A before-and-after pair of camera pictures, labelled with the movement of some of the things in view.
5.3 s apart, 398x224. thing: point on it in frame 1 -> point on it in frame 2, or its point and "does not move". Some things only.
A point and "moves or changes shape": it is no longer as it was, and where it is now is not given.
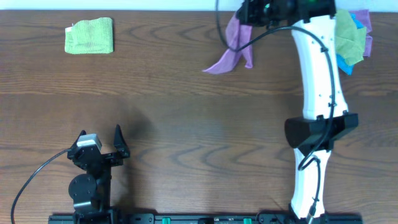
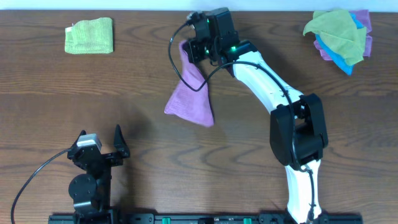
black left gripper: x=104 y=158 does not move
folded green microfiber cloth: x=90 y=37 does not move
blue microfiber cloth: x=347 y=68 does not move
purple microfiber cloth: x=239 y=38 moves or changes shape
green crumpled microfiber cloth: x=350 y=40 does not move
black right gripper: x=252 y=14 -> x=193 y=51
